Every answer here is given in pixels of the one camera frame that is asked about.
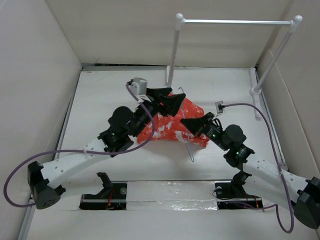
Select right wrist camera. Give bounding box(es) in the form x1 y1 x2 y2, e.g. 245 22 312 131
214 100 225 116

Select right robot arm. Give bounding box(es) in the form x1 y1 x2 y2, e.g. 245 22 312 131
180 112 320 230

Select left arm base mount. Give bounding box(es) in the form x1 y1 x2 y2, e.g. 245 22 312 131
79 172 128 211

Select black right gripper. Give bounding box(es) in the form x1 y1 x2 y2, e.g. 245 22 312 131
180 111 229 151

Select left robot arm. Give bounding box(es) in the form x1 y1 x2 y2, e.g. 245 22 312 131
27 87 186 210

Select blue wire hanger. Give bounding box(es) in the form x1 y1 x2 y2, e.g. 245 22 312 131
181 102 195 163

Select white clothes rack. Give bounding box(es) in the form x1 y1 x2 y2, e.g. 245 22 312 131
166 13 303 120

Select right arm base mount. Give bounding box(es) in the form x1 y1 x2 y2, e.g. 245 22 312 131
212 171 263 210

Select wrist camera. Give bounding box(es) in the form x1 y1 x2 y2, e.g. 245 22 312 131
127 77 148 97
214 100 225 116

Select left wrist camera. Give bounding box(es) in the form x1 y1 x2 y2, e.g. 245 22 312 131
127 77 148 97

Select red white patterned trousers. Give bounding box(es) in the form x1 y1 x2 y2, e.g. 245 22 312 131
151 98 209 148

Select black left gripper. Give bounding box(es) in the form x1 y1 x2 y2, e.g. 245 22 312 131
130 87 184 138

